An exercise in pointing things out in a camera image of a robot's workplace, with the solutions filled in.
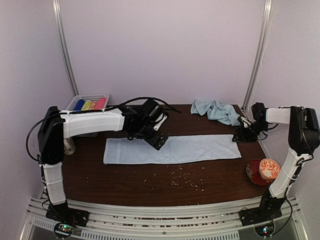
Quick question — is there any aluminium frame post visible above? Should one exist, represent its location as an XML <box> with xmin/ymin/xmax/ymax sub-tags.
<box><xmin>242</xmin><ymin>0</ymin><xmax>274</xmax><ymax>113</ymax></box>
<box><xmin>52</xmin><ymin>0</ymin><xmax>79</xmax><ymax>96</ymax></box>

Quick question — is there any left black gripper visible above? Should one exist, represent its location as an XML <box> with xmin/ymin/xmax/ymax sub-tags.
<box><xmin>134</xmin><ymin>123</ymin><xmax>169</xmax><ymax>151</ymax></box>

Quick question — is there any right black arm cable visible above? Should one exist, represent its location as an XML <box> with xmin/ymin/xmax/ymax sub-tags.
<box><xmin>259</xmin><ymin>119</ymin><xmax>315</xmax><ymax>237</ymax></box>

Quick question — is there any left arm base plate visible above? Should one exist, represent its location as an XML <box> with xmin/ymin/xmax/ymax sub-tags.
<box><xmin>45</xmin><ymin>208</ymin><xmax>90</xmax><ymax>227</ymax></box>

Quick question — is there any left aluminium frame post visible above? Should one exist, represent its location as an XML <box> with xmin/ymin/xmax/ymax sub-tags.
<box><xmin>52</xmin><ymin>0</ymin><xmax>79</xmax><ymax>96</ymax></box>

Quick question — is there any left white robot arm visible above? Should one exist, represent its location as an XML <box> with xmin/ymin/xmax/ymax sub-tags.
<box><xmin>37</xmin><ymin>99</ymin><xmax>169</xmax><ymax>222</ymax></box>

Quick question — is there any pink rolled towel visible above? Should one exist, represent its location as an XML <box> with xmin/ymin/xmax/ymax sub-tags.
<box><xmin>94</xmin><ymin>97</ymin><xmax>107</xmax><ymax>110</ymax></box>

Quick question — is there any right aluminium frame post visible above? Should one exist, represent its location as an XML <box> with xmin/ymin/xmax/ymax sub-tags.
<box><xmin>242</xmin><ymin>0</ymin><xmax>274</xmax><ymax>113</ymax></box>

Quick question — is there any yellow rolled towel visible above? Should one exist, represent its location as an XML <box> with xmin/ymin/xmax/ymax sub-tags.
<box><xmin>81</xmin><ymin>100</ymin><xmax>92</xmax><ymax>111</ymax></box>

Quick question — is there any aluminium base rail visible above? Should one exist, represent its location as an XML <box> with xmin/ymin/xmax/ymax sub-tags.
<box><xmin>18</xmin><ymin>196</ymin><xmax>310</xmax><ymax>240</ymax></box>

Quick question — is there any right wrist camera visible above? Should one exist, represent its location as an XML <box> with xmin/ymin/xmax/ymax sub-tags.
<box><xmin>237</xmin><ymin>115</ymin><xmax>252</xmax><ymax>128</ymax></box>

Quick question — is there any orange white patterned bowl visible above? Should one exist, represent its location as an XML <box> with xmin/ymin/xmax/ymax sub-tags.
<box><xmin>258</xmin><ymin>158</ymin><xmax>281</xmax><ymax>181</ymax></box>

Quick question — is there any beige plastic cup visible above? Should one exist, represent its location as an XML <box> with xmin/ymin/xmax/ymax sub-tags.
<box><xmin>63</xmin><ymin>138</ymin><xmax>76</xmax><ymax>156</ymax></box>

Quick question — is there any patterned orange rolled towel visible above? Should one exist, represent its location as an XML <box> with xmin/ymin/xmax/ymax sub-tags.
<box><xmin>88</xmin><ymin>101</ymin><xmax>97</xmax><ymax>110</ymax></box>

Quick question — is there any blue rolled towel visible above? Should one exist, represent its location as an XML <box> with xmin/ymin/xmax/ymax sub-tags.
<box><xmin>73</xmin><ymin>99</ymin><xmax>85</xmax><ymax>111</ymax></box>

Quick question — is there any red floral bowl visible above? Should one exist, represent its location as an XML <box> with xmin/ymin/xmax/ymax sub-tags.
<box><xmin>245</xmin><ymin>159</ymin><xmax>273</xmax><ymax>187</ymax></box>

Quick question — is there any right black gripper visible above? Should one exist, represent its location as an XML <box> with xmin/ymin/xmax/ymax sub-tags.
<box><xmin>232</xmin><ymin>120</ymin><xmax>268</xmax><ymax>142</ymax></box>

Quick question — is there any light blue towel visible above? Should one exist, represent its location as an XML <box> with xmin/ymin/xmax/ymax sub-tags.
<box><xmin>103</xmin><ymin>134</ymin><xmax>242</xmax><ymax>165</ymax></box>
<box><xmin>190</xmin><ymin>99</ymin><xmax>241</xmax><ymax>127</ymax></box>

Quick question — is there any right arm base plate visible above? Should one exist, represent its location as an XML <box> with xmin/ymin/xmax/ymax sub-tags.
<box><xmin>238</xmin><ymin>207</ymin><xmax>282</xmax><ymax>227</ymax></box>

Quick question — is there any white plastic basket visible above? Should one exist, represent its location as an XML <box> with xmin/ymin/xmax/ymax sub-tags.
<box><xmin>65</xmin><ymin>92</ymin><xmax>112</xmax><ymax>138</ymax></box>

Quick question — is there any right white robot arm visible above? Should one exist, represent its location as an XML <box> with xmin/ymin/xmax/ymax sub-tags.
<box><xmin>232</xmin><ymin>102</ymin><xmax>320</xmax><ymax>226</ymax></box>

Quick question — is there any crumpled light blue towel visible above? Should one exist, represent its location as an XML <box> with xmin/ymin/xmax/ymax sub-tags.
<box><xmin>190</xmin><ymin>99</ymin><xmax>241</xmax><ymax>127</ymax></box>

